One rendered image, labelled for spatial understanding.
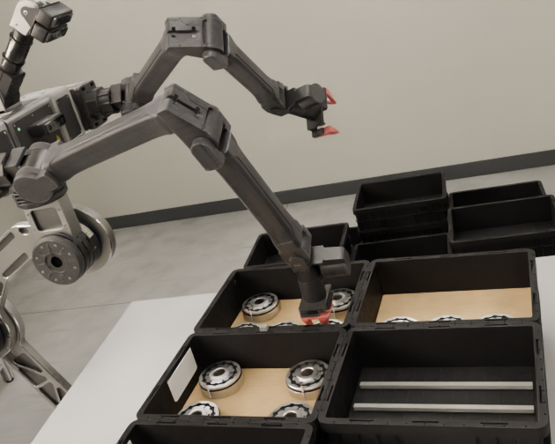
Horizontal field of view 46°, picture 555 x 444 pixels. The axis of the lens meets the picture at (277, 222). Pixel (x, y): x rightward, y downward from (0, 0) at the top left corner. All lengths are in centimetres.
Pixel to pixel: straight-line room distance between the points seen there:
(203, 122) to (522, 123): 340
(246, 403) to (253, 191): 50
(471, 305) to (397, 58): 278
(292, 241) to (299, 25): 300
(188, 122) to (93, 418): 100
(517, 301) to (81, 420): 118
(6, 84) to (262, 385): 91
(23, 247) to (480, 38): 308
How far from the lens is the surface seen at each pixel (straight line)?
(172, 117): 118
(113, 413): 191
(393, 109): 436
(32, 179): 138
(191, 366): 162
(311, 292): 153
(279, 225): 138
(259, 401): 152
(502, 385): 142
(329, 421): 126
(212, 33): 154
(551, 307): 188
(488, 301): 168
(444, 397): 142
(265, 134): 453
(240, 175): 128
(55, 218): 177
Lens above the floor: 175
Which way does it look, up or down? 23 degrees down
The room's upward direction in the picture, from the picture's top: 15 degrees counter-clockwise
